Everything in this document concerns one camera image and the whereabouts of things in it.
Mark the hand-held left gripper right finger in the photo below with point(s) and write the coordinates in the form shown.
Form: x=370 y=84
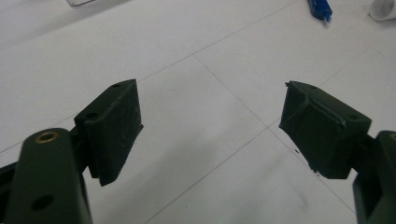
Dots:
x=323 y=137

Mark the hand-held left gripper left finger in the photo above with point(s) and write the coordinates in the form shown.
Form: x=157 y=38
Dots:
x=112 y=133

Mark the blue pen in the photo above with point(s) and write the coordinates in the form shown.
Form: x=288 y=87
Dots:
x=320 y=10

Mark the clear plastic organizer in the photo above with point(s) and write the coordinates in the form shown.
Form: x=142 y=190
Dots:
x=81 y=2

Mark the white and green glue stick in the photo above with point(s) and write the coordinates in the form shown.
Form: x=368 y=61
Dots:
x=383 y=9

